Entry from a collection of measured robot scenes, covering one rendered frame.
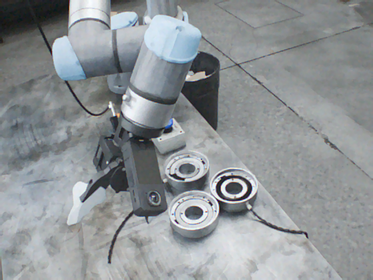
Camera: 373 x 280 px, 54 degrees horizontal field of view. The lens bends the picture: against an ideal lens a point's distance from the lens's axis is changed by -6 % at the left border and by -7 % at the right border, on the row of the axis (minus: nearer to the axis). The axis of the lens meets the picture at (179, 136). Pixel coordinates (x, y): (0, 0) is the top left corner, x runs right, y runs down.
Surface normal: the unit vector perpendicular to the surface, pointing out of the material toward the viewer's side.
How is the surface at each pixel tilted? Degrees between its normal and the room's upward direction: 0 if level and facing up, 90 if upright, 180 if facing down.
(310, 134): 0
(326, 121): 0
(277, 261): 0
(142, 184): 43
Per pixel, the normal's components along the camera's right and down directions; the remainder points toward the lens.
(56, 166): -0.10, -0.76
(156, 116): 0.38, 0.50
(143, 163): 0.57, -0.45
